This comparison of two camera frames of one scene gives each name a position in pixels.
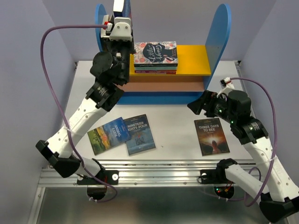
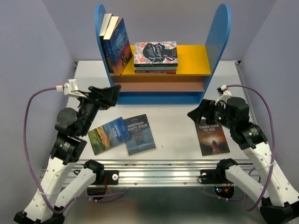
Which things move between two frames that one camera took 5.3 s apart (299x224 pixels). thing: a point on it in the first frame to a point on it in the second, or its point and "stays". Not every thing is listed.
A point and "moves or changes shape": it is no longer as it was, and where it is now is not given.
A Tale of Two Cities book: x=106 y=45 to x=102 y=35
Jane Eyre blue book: x=126 y=11 moves or changes shape
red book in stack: x=167 y=72 stays
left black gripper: x=130 y=45 to x=106 y=97
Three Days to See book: x=211 y=137 stays
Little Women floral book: x=155 y=54 stays
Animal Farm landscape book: x=108 y=136 stays
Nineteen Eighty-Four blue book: x=141 y=138 stays
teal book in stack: x=155 y=68 stays
